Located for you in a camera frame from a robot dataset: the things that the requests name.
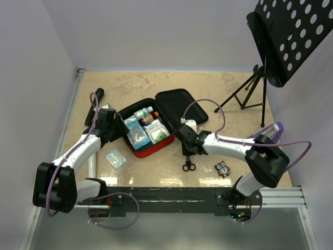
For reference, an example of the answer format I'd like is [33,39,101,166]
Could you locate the black music stand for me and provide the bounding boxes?
[214,1,332,113]

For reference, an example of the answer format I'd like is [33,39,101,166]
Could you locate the amber bottle orange cap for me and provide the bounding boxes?
[138,111,160,126]

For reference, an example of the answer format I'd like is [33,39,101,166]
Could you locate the white gauze pad packet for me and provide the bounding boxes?
[143,119,170,144]

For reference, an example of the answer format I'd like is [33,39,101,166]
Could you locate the green wind oil box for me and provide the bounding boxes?
[156,131,169,142]

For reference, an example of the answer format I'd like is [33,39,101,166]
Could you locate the red medicine kit case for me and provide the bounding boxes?
[120,89,195,158]

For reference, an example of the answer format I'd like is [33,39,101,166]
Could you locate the black microphone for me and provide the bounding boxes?
[84,88,104,127]

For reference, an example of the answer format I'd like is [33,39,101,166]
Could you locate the white medicine bottle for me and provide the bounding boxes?
[134,106,153,120]

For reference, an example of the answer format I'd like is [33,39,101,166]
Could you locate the bandage plasters bag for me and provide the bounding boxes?
[106,149,127,169]

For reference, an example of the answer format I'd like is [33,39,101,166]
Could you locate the blue mask package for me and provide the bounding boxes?
[124,115,151,150]

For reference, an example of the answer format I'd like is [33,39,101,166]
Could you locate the aluminium left rail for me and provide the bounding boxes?
[53,68,86,159]

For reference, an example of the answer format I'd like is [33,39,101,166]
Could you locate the aluminium front rail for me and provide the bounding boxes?
[77,188,305,208]

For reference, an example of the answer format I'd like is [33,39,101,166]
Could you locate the black handled scissors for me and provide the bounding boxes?
[182,156,196,172]

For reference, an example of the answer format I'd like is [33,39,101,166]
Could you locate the brown owl toy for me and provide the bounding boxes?
[214,161,230,178]

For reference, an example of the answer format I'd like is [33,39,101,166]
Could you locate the aluminium rail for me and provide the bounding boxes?
[53,68,86,159]
[77,188,305,208]

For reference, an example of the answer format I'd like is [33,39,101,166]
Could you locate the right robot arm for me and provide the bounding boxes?
[175,123,290,205]

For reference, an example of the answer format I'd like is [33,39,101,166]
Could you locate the purple box device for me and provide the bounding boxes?
[250,122,284,144]

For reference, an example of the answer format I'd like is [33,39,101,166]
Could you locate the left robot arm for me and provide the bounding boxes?
[32,107,129,217]

